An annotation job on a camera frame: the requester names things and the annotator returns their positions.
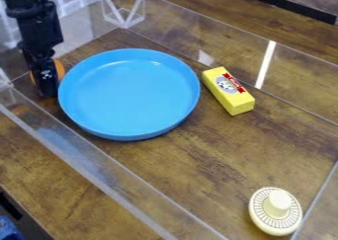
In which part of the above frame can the blue object at corner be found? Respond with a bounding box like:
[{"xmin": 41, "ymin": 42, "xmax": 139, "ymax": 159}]
[{"xmin": 0, "ymin": 215, "xmax": 24, "ymax": 240}]

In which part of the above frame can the clear acrylic enclosure wall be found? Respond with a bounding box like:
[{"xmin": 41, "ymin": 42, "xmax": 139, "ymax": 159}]
[{"xmin": 0, "ymin": 0, "xmax": 338, "ymax": 240}]

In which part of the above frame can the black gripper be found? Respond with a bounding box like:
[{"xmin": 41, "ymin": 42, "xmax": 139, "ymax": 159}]
[{"xmin": 2, "ymin": 0, "xmax": 62, "ymax": 97}]

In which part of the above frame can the yellow butter block toy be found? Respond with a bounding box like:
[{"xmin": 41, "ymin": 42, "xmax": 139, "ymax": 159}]
[{"xmin": 201, "ymin": 67, "xmax": 255, "ymax": 116}]

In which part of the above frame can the cream round knob lid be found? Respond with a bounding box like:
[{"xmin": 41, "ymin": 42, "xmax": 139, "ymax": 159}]
[{"xmin": 248, "ymin": 187, "xmax": 302, "ymax": 236}]

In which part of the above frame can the blue round tray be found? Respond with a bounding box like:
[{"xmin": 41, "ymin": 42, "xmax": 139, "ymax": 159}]
[{"xmin": 57, "ymin": 48, "xmax": 200, "ymax": 141}]

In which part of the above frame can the orange ball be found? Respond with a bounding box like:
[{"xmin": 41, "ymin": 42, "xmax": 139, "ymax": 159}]
[{"xmin": 29, "ymin": 59, "xmax": 65, "ymax": 86}]

